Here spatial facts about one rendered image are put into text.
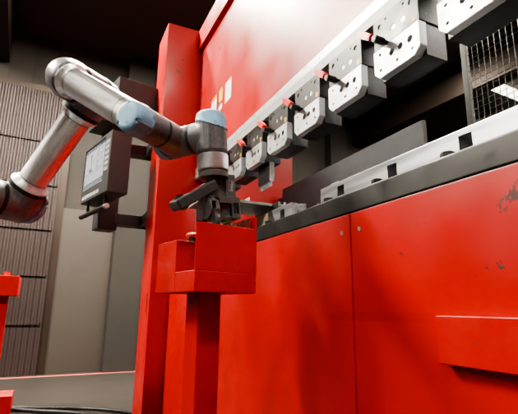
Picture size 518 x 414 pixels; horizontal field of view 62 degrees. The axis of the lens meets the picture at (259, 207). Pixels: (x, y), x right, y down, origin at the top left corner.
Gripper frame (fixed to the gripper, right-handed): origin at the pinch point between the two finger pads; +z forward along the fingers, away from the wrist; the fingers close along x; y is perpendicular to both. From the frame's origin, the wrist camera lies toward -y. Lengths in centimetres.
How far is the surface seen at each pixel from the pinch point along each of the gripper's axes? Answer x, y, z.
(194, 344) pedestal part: 3.0, -2.6, 19.3
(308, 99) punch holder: 5, 41, -50
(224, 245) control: -4.9, 1.3, -2.1
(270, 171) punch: 37, 50, -35
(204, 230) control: -4.9, -3.6, -5.3
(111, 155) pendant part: 145, 24, -68
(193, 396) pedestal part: 2.3, -3.5, 30.0
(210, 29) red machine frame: 104, 67, -137
